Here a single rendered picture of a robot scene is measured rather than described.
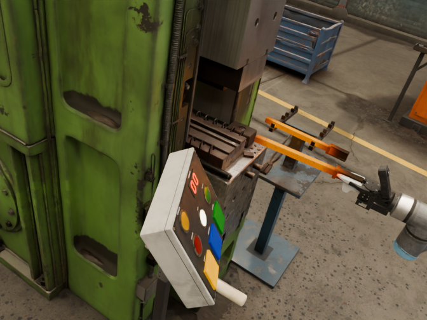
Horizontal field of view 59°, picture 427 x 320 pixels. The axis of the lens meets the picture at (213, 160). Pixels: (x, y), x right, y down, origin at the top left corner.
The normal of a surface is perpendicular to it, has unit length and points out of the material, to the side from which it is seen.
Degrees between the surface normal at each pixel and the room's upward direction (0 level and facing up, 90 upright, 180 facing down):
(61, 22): 90
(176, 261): 90
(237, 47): 90
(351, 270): 0
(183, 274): 90
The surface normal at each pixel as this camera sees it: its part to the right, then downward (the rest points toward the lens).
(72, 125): -0.51, 0.43
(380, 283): 0.16, -0.81
